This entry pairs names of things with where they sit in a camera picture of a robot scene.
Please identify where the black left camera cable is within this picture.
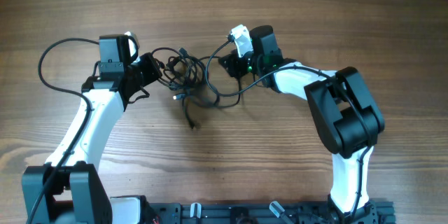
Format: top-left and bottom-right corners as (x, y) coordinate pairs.
(26, 37), (101, 224)

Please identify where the black camera cable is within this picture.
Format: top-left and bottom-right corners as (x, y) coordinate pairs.
(204, 34), (372, 221)
(26, 37), (101, 224)

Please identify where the black right camera cable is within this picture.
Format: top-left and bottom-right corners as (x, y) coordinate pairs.
(204, 34), (372, 221)

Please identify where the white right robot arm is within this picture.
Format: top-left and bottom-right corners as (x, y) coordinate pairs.
(220, 24), (385, 223)

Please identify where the black USB cable bundle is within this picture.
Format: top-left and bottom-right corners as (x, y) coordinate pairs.
(150, 46), (242, 130)

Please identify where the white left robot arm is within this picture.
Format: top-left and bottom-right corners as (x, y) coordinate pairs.
(22, 31), (161, 223)

